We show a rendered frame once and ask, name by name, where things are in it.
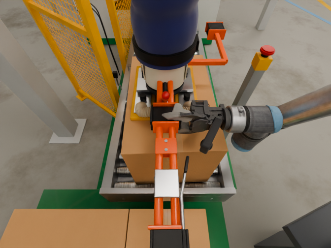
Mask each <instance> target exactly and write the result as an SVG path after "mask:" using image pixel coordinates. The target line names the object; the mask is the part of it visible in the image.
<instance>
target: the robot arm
mask: <svg viewBox="0 0 331 248"><path fill-rule="evenodd" d="M162 116H163V117H164V118H166V119H167V120H175V121H182V122H181V129H180V130H178V133H180V134H192V133H197V132H203V131H205V130H209V131H208V133H207V135H206V137H205V139H203V140H202V141H201V143H200V150H199V151H200V152H202V153H204V154H207V152H208V151H209V150H211V149H212V147H213V143H212V142H213V140H214V138H215V136H216V134H217V132H218V130H219V128H221V130H225V131H226V132H227V133H233V134H232V137H231V143H232V145H233V146H234V147H235V148H236V149H237V150H239V151H241V152H248V151H250V150H252V149H253V148H254V147H255V146H256V145H257V144H258V143H260V142H261V141H263V140H264V139H265V138H267V137H268V136H270V135H271V134H274V133H277V132H279V131H280V130H282V129H285V128H289V127H290V126H294V125H297V124H302V123H306V122H310V121H313V120H317V119H321V118H325V117H328V116H331V84H329V85H327V86H324V87H322V88H320V89H317V90H315V91H313V92H310V93H308V94H305V95H303V96H301V97H298V98H296V99H293V100H291V101H289V102H286V103H284V104H282V105H279V106H268V105H266V106H233V105H229V106H227V107H226V108H225V106H224V104H220V105H219V107H210V106H209V104H208V101H207V100H192V102H191V106H190V110H185V109H183V107H182V105H181V104H180V103H176V104H175V105H174V108H173V111H172V112H169V113H164V114H162ZM189 121H190V123H191V124H189Z"/></svg>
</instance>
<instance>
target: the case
mask: <svg viewBox="0 0 331 248"><path fill-rule="evenodd" d="M140 65H141V64H140V62H139V61H138V59H137V58H136V57H132V65H131V73H130V81H129V90H128V98H127V106H126V115H125V123H124V132H123V140H122V148H121V156H122V158H123V160H124V161H125V163H126V165H127V167H128V169H129V171H130V173H131V175H132V177H133V179H134V181H135V183H136V184H154V183H155V180H154V176H155V155H156V154H155V141H156V133H153V130H151V125H150V121H131V120H130V116H131V108H132V97H133V90H134V82H135V74H136V67H137V66H140ZM192 67H193V73H194V80H195V86H196V92H197V98H198V100H207V101H208V104H209V106H210V107H216V103H215V99H214V96H213V92H212V88H211V84H210V81H209V77H208V74H207V70H206V66H205V65H192ZM208 131H209V130H205V131H203V132H197V133H192V134H180V133H176V141H177V165H178V176H179V183H182V180H183V173H184V166H185V160H186V156H189V163H188V170H187V174H186V180H185V182H186V183H188V182H207V181H208V179H209V178H210V176H211V175H212V173H213V172H214V171H215V169H216V168H217V166H218V165H219V163H220V162H221V160H222V159H223V157H224V156H225V154H226V153H227V151H228V148H227V144H226V140H225V137H224V133H223V130H221V128H219V130H218V132H217V134H216V136H215V138H214V140H213V142H212V143H213V147H212V149H211V150H209V151H208V152H207V154H204V153H202V152H200V151H199V150H200V143H201V141H202V140H203V139H205V137H206V135H207V133H208ZM163 169H170V168H169V157H163Z"/></svg>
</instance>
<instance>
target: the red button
mask: <svg viewBox="0 0 331 248"><path fill-rule="evenodd" d="M260 52H261V56H262V57H264V58H268V57H269V56H271V55H273V54H274V53H275V49H274V48H273V47H272V46H270V45H264V46H262V47H261V48H260Z"/></svg>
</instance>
